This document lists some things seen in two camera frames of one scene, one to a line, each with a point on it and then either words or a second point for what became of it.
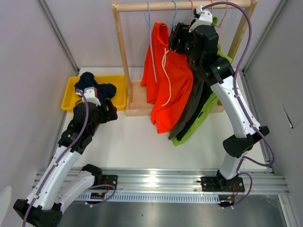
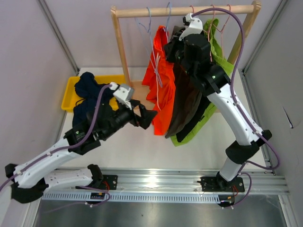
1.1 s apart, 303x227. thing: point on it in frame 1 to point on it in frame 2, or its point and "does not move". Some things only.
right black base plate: [216, 184] does not move
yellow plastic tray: [119, 100] does not move
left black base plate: [108, 179] does not move
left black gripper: [110, 114] to [147, 115]
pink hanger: [224, 15] to [227, 21]
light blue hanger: [173, 18] to [157, 59]
